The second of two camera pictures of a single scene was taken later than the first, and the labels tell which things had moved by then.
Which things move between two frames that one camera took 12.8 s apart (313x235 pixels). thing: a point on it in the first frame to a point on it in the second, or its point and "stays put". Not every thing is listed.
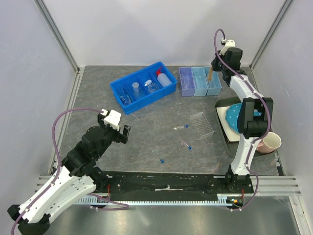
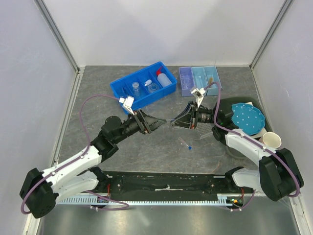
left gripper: (123, 137) to (146, 123)
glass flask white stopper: (152, 86) stays put
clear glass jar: (136, 91) stays put
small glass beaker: (186, 82) stays put
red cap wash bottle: (163, 79) stays put
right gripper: (214, 63) to (183, 120)
